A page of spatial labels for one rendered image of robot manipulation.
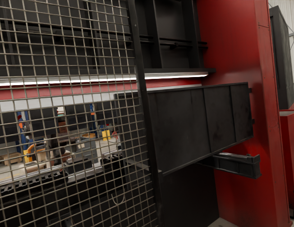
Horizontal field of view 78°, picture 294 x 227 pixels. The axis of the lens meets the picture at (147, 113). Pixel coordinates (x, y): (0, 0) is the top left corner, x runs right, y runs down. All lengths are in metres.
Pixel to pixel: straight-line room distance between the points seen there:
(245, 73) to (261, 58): 0.15
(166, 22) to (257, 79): 0.86
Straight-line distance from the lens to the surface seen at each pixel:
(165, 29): 1.69
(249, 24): 1.74
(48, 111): 1.22
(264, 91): 1.67
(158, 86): 1.55
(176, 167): 1.04
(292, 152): 2.16
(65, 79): 1.04
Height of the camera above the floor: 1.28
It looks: 3 degrees down
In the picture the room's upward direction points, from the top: 8 degrees counter-clockwise
